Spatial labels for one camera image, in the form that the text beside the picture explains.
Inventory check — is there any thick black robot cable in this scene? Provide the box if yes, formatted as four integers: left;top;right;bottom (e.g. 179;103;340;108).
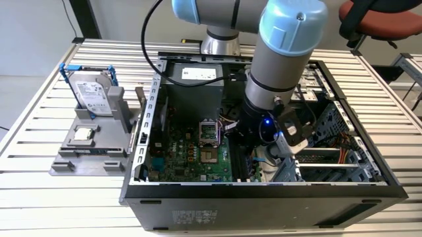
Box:
140;0;247;87

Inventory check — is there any silver CPU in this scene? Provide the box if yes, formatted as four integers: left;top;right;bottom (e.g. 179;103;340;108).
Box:
72;127;93;141

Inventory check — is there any grey parts rack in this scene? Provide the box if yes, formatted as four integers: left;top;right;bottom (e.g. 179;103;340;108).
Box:
49;85;143;176

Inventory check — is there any red office chair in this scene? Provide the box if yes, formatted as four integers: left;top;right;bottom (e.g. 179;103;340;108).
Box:
338;0;422;49

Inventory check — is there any green motherboard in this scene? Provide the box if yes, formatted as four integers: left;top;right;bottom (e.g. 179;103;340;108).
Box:
148;103;264;183

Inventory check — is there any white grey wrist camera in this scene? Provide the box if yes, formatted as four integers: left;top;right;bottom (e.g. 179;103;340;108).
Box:
274;130;311;156

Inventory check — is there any black RAM slot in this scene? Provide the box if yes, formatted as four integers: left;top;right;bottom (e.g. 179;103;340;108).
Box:
228;137;243;183

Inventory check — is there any orange yellow wire bundle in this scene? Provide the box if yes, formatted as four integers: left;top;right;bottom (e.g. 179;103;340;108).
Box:
332;133;355;165

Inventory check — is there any aluminium frame table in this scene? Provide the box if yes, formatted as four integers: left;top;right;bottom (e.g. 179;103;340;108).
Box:
388;53;422;89

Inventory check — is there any dark CPU cooler fan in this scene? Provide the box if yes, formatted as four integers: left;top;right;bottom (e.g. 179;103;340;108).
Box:
219;103;244;123

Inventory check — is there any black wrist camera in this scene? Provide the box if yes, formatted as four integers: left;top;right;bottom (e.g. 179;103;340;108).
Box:
278;108;316;145

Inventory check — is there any metal socket cover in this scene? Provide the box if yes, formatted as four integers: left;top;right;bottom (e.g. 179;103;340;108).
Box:
199;119;220;148

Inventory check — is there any CPU socket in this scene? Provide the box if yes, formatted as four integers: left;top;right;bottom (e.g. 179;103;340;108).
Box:
199;147;220;163

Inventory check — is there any hard disk in blue carrier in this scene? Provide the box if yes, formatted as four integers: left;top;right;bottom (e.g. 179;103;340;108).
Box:
59;63;115;120

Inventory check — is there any thin locking lever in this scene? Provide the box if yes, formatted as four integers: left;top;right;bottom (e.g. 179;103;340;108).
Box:
213;118;221;148

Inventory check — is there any black grey PC case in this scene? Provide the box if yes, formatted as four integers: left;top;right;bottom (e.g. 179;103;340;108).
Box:
117;51;410;232

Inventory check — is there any grey power supply unit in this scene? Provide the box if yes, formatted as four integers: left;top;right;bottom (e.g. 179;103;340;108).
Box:
163;63;224;121

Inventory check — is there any black metal post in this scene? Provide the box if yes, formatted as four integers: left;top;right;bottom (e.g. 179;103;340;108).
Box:
71;0;101;44

